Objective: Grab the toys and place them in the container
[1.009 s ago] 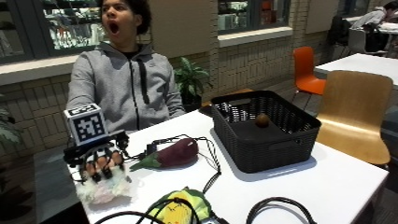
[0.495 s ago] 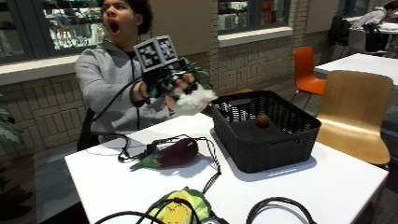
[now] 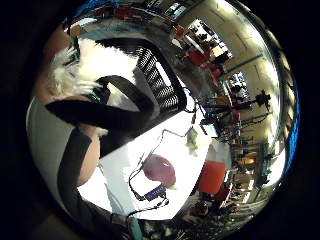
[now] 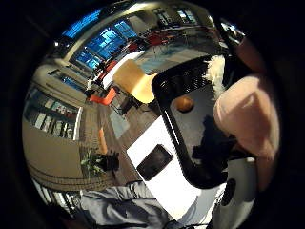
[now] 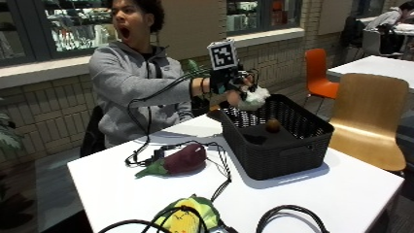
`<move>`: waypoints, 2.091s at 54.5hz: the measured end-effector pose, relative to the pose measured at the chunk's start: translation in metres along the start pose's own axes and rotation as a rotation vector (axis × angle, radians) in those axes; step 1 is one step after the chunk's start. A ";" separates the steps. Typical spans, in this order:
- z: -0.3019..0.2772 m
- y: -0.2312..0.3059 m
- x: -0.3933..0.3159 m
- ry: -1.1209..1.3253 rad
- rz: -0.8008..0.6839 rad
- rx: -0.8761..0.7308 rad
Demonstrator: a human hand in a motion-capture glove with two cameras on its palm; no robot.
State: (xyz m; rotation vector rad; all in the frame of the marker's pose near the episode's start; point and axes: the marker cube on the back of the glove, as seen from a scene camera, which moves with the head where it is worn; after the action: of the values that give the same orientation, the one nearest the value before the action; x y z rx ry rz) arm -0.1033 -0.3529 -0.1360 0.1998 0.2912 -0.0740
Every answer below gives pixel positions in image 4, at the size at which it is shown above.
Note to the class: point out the pink soft toy white fur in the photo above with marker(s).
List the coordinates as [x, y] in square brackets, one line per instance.
[246, 117]

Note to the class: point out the orange fruit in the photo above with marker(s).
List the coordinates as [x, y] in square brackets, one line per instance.
[184, 104]

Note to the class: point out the red chair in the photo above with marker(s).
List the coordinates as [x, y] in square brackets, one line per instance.
[156, 38]

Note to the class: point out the black plastic crate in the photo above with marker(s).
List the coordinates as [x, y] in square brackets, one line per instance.
[186, 127]

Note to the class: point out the orange chair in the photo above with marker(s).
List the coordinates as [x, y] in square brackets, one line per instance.
[105, 98]

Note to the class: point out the green potted plant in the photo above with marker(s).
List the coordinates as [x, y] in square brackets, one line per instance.
[98, 162]

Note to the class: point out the person's torso in gray clothing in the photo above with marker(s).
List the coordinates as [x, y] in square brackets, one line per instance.
[127, 206]

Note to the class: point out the glass partition with frames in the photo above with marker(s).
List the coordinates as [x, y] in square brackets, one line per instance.
[52, 117]

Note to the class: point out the large window wall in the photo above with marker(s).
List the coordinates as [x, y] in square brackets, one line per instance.
[101, 44]

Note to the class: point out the orange post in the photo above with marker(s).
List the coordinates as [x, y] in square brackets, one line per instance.
[102, 141]

